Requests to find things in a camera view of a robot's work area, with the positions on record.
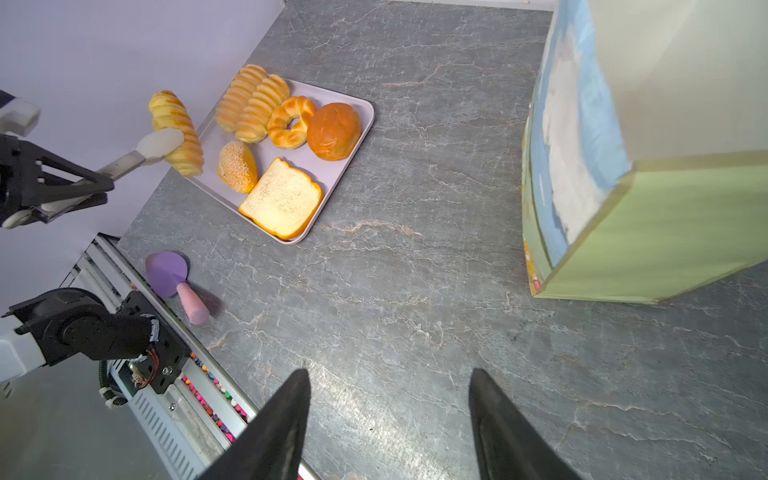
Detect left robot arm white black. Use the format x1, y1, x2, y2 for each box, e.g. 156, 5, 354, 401
1, 92, 160, 381

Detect paper bag with landscape print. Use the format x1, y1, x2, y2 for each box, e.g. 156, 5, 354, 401
522, 1, 767, 303

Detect fake long ridged bread roll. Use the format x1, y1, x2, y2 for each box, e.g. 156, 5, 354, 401
148, 89, 206, 178

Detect fake braided ring bread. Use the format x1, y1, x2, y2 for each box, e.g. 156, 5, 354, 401
267, 96, 317, 149

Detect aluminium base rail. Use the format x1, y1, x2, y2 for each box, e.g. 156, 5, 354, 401
59, 232, 319, 480

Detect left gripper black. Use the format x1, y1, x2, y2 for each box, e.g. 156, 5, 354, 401
1, 134, 114, 225

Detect round orange fake bun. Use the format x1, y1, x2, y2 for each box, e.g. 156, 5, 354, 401
307, 103, 362, 161

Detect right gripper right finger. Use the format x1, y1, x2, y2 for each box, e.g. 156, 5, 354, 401
469, 368, 579, 479

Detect fake yellow ridged bread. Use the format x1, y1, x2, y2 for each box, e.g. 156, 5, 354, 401
235, 74, 290, 144
215, 64, 267, 133

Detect purple scoop with pink handle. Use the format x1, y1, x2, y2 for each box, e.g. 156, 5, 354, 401
145, 251, 210, 325

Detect fake oval sugared bread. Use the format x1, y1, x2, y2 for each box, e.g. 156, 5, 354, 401
217, 141, 258, 194

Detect lavender cutting mat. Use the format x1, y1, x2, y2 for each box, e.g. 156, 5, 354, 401
188, 78, 375, 245

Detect fake toast slice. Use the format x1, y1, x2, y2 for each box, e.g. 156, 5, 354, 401
238, 158, 324, 241

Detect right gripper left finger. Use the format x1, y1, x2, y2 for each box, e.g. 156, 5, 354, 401
201, 369, 311, 480

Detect metal tongs with white tips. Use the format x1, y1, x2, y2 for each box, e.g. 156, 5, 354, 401
1, 128, 185, 229

